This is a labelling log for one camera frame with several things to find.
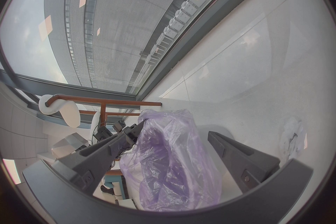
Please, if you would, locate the window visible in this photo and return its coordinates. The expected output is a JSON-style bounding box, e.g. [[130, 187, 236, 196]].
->
[[0, 0, 285, 126]]

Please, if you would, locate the crumpled white paper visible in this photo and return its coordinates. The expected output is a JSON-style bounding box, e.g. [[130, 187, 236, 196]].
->
[[279, 117, 307, 160]]

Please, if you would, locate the purple plastic bag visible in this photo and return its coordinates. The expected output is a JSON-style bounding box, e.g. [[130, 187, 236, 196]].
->
[[119, 109, 222, 211]]

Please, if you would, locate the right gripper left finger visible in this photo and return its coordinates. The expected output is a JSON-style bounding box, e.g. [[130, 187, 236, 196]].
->
[[54, 119, 146, 195]]

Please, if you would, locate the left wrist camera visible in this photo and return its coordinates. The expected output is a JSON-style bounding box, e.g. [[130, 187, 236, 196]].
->
[[113, 120, 126, 132]]

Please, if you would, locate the white trash bin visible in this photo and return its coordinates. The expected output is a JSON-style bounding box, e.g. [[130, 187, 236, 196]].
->
[[123, 125, 243, 210]]

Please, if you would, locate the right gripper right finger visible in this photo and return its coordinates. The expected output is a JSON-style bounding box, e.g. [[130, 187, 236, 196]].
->
[[208, 131, 280, 190]]

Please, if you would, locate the white cushioned wooden chair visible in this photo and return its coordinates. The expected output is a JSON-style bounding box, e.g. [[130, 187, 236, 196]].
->
[[39, 94, 162, 145]]

